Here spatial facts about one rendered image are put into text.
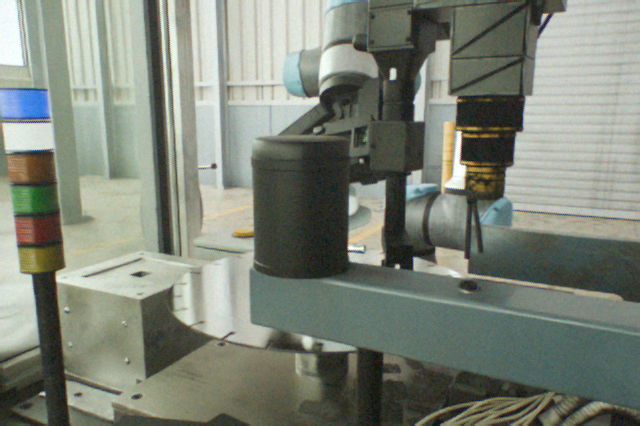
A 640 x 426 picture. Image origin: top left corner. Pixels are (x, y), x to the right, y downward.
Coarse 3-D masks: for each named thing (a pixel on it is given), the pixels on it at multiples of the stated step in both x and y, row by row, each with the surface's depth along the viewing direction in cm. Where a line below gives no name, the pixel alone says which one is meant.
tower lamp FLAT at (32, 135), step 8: (32, 120) 58; (40, 120) 58; (8, 128) 54; (16, 128) 54; (24, 128) 54; (32, 128) 54; (40, 128) 55; (48, 128) 56; (8, 136) 54; (16, 136) 54; (24, 136) 54; (32, 136) 54; (40, 136) 55; (48, 136) 56; (8, 144) 54; (16, 144) 54; (24, 144) 54; (32, 144) 54; (40, 144) 55; (48, 144) 56
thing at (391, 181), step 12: (396, 180) 54; (396, 192) 55; (396, 204) 55; (396, 216) 55; (384, 228) 57; (396, 228) 55; (384, 240) 53; (396, 240) 52; (408, 240) 52; (384, 252) 53; (396, 252) 50; (408, 252) 50; (384, 264) 52; (408, 264) 51
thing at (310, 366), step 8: (320, 352) 57; (296, 360) 60; (304, 360) 58; (312, 360) 58; (320, 360) 58; (328, 360) 58; (336, 360) 58; (344, 360) 59; (296, 368) 60; (304, 368) 59; (312, 368) 58; (320, 368) 58; (328, 368) 58; (336, 368) 58; (344, 368) 59; (304, 376) 59; (312, 376) 58; (320, 376) 58; (328, 376) 58; (336, 376) 58
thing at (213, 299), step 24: (216, 264) 67; (240, 264) 67; (432, 264) 67; (192, 288) 58; (216, 288) 58; (240, 288) 58; (192, 312) 51; (216, 312) 51; (240, 312) 51; (216, 336) 46; (240, 336) 46; (264, 336) 46; (288, 336) 46
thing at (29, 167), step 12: (12, 156) 54; (24, 156) 54; (36, 156) 55; (48, 156) 56; (12, 168) 55; (24, 168) 54; (36, 168) 55; (48, 168) 56; (12, 180) 55; (24, 180) 55; (36, 180) 55; (48, 180) 56
